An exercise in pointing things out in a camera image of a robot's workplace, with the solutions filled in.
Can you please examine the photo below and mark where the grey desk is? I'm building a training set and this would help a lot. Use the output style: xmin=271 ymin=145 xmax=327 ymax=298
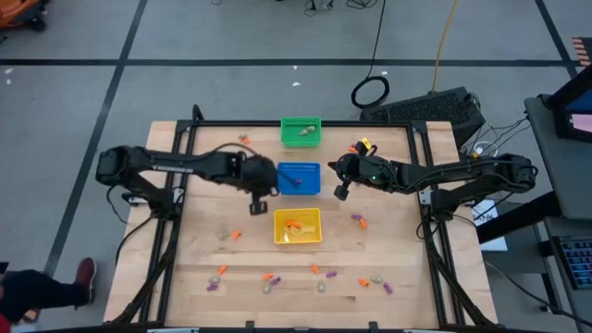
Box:
xmin=524 ymin=94 xmax=592 ymax=221
xmin=543 ymin=216 xmax=592 ymax=333

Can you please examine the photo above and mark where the black monitor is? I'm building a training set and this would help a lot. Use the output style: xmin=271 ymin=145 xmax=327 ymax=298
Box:
xmin=547 ymin=64 xmax=592 ymax=143

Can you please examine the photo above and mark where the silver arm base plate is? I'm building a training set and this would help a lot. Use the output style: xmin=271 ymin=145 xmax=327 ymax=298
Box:
xmin=418 ymin=188 xmax=438 ymax=208
xmin=122 ymin=187 xmax=186 ymax=208

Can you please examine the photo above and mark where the white printed paper sheet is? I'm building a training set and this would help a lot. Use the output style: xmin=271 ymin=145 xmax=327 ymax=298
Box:
xmin=470 ymin=199 xmax=509 ymax=253

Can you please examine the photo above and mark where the yellow plastic basket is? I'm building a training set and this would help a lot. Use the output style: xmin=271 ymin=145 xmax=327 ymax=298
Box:
xmin=273 ymin=207 xmax=324 ymax=245

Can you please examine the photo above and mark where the black keyboard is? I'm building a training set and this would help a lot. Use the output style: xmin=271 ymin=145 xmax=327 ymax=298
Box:
xmin=359 ymin=86 xmax=487 ymax=149

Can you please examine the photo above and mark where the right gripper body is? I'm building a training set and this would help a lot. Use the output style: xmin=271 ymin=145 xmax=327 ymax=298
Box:
xmin=336 ymin=154 xmax=399 ymax=189

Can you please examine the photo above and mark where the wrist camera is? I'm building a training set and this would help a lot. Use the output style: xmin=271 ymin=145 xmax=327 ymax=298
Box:
xmin=248 ymin=192 xmax=269 ymax=217
xmin=333 ymin=180 xmax=352 ymax=203

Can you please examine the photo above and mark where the white coiled cable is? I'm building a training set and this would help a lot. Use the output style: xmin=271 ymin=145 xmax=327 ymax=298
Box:
xmin=470 ymin=140 xmax=501 ymax=159

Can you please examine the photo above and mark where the person's shoe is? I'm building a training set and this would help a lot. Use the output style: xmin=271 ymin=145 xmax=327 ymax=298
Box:
xmin=73 ymin=256 xmax=98 ymax=307

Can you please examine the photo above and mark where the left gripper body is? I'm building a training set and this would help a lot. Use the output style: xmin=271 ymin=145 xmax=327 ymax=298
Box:
xmin=238 ymin=154 xmax=280 ymax=195

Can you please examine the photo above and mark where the orange wheeled machine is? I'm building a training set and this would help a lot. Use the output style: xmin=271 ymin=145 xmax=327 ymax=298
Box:
xmin=0 ymin=0 xmax=50 ymax=32

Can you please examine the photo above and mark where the yellow hanging cable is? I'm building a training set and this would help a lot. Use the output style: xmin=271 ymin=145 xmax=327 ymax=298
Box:
xmin=430 ymin=0 xmax=462 ymax=93

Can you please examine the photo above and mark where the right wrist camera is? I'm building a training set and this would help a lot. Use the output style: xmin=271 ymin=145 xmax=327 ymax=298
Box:
xmin=333 ymin=180 xmax=352 ymax=203

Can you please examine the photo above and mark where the black coiled cable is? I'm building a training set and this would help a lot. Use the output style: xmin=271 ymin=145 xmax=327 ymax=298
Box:
xmin=350 ymin=0 xmax=391 ymax=110

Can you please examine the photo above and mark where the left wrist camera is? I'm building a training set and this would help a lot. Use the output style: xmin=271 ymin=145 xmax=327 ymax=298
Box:
xmin=248 ymin=192 xmax=269 ymax=217

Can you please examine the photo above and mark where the black desk crossbar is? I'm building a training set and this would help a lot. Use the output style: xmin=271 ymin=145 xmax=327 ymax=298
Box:
xmin=475 ymin=191 xmax=563 ymax=245

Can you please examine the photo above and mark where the person's leg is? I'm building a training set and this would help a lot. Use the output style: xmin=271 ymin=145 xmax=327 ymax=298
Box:
xmin=0 ymin=269 xmax=92 ymax=325

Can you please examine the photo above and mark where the green plastic basket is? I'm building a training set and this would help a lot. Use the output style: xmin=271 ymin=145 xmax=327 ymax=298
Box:
xmin=279 ymin=116 xmax=323 ymax=149

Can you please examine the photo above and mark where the blue plastic basket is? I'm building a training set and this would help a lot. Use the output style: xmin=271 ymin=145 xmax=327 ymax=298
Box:
xmin=276 ymin=161 xmax=322 ymax=196

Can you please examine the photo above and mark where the backlit keyboard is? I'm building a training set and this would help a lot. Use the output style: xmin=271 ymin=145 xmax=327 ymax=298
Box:
xmin=552 ymin=233 xmax=592 ymax=291

